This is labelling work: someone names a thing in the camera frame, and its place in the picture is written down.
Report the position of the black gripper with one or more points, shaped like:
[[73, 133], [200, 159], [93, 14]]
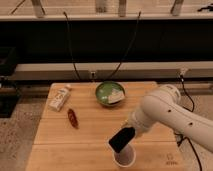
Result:
[[121, 139]]

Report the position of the green bowl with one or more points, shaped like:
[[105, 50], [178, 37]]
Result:
[[104, 89]]

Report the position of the white eraser block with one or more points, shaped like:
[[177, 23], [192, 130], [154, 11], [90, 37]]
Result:
[[115, 96]]

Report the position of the white ceramic cup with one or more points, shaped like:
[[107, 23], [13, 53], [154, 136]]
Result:
[[126, 157]]

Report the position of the red chili pepper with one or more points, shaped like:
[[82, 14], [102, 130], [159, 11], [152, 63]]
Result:
[[72, 118]]

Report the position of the wall power outlet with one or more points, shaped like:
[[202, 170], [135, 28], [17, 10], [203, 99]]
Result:
[[92, 75]]

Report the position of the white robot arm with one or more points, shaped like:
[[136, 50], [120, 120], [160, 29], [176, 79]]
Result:
[[162, 105]]

